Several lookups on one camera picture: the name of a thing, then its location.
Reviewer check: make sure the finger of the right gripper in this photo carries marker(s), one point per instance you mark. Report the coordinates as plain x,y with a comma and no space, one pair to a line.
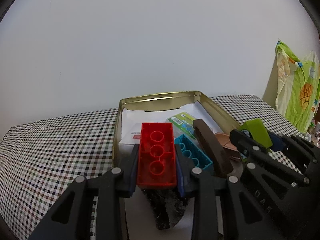
257,153
295,152

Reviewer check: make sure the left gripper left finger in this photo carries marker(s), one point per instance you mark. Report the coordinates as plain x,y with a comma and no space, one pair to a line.
70,216

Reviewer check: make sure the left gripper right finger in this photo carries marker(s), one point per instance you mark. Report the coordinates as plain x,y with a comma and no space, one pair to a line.
222,208

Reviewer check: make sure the green toy brick with football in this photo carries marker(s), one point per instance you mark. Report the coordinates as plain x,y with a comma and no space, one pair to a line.
256,130

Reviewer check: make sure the blue toy brick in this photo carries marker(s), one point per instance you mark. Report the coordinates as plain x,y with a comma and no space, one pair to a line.
193,152

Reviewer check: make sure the copper embossed tile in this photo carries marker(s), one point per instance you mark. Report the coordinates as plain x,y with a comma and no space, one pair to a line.
229,148

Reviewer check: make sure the brown chocolate bar block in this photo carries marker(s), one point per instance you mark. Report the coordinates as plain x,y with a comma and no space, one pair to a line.
212,148

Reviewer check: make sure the sequined black hair accessory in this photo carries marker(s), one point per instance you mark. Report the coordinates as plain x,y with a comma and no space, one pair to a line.
168,206

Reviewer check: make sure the red toy brick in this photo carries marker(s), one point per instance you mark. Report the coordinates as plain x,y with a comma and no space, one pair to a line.
156,157

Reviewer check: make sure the green dental floss box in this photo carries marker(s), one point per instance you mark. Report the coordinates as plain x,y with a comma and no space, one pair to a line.
182,124

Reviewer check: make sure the white and tan carton box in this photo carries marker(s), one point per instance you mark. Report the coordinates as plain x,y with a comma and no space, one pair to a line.
131,138

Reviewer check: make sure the green patterned plastic bag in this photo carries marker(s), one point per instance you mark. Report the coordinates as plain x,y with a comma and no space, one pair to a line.
297,86

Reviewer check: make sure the white paper liner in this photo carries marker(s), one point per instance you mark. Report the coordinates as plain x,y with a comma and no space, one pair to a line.
138,211

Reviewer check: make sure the checkered tablecloth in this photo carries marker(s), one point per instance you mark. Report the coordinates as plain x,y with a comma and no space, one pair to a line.
40,159

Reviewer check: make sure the gold metal tin box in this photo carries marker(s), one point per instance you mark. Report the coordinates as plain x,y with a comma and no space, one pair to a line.
161,103

